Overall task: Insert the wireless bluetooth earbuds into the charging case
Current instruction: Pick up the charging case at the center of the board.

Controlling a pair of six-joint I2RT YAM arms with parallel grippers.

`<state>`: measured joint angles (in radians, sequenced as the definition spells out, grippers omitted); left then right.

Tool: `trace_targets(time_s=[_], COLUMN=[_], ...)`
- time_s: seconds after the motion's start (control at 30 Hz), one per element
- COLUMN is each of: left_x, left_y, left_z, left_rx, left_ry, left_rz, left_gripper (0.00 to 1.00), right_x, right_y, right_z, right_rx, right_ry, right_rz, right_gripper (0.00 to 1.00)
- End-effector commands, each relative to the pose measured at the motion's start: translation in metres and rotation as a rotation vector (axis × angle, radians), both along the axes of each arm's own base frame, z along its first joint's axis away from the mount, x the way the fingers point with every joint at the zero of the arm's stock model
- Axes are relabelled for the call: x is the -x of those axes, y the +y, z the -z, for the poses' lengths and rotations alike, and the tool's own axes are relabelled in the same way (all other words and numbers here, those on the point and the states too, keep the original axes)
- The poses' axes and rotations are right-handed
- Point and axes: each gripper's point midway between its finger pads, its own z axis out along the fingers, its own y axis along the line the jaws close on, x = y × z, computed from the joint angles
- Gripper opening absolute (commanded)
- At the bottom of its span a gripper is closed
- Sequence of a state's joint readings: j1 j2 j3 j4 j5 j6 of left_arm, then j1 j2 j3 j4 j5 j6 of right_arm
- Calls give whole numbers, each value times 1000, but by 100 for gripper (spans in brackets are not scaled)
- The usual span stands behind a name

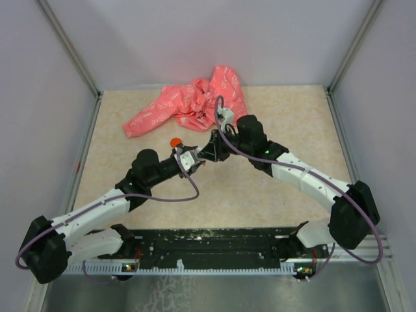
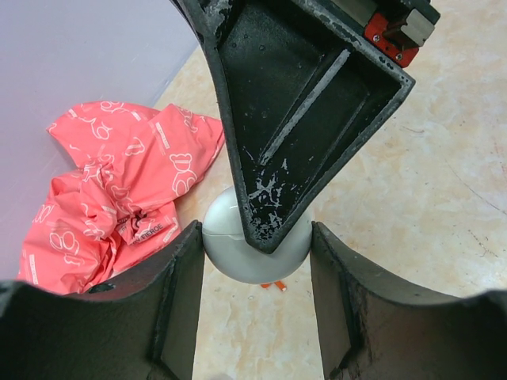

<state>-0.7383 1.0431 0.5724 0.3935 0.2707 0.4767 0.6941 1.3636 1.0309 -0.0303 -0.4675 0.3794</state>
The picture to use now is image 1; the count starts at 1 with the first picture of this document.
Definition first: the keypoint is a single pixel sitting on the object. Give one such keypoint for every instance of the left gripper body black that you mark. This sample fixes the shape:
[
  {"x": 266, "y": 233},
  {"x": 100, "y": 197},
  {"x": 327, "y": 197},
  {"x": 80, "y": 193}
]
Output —
[{"x": 167, "y": 168}]

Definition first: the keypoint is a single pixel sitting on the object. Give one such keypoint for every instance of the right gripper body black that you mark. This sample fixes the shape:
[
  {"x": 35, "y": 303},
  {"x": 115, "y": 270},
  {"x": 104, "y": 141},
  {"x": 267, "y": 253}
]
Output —
[{"x": 234, "y": 142}]

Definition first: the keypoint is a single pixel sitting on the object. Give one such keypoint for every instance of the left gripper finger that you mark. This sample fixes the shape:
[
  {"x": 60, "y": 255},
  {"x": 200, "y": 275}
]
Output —
[
  {"x": 192, "y": 169},
  {"x": 181, "y": 148}
]

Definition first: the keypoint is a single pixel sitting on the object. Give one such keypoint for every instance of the white earbud charging case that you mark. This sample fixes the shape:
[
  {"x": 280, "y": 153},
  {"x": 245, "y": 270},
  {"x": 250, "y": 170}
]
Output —
[{"x": 197, "y": 152}]

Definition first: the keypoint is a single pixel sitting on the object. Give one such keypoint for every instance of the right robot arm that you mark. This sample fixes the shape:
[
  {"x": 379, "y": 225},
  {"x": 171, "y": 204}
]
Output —
[{"x": 353, "y": 212}]

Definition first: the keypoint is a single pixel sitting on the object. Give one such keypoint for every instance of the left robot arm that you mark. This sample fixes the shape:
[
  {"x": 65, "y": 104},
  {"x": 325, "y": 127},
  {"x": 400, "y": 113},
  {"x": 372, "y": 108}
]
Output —
[{"x": 51, "y": 246}]

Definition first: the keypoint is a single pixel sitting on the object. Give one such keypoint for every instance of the orange earbud charging case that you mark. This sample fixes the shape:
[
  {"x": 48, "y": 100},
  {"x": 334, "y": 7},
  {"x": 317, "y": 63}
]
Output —
[{"x": 175, "y": 142}]

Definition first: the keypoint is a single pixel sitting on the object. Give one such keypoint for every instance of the pink printed cloth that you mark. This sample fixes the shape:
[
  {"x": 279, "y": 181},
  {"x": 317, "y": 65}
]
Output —
[{"x": 191, "y": 105}]

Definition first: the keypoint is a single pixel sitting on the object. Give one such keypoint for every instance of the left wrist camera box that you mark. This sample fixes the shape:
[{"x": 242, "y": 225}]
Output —
[{"x": 187, "y": 159}]

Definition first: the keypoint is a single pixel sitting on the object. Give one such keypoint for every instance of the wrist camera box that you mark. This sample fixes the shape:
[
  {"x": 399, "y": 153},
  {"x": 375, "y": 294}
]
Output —
[
  {"x": 187, "y": 159},
  {"x": 225, "y": 116}
]

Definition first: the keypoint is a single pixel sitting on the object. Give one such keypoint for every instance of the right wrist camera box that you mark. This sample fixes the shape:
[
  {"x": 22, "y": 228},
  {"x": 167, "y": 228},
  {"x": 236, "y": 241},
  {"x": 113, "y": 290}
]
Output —
[{"x": 225, "y": 116}]

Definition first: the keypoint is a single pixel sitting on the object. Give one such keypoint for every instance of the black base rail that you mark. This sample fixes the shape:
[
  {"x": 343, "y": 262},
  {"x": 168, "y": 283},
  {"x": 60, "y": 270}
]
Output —
[{"x": 209, "y": 249}]

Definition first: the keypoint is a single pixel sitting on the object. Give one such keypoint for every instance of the white slotted cable duct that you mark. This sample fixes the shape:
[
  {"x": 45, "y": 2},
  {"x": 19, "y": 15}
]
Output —
[{"x": 121, "y": 269}]

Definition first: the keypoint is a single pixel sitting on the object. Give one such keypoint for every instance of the left aluminium frame post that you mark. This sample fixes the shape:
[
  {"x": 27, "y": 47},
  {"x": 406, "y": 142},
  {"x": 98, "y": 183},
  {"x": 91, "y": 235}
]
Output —
[{"x": 68, "y": 46}]

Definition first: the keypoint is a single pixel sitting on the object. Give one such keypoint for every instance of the aluminium frame post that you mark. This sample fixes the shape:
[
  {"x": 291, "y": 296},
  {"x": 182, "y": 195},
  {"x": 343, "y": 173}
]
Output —
[
  {"x": 68, "y": 46},
  {"x": 357, "y": 42}
]

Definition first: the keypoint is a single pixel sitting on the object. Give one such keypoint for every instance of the right aluminium frame post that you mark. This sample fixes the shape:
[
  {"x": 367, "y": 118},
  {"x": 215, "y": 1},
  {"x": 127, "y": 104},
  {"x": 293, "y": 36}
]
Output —
[{"x": 357, "y": 42}]

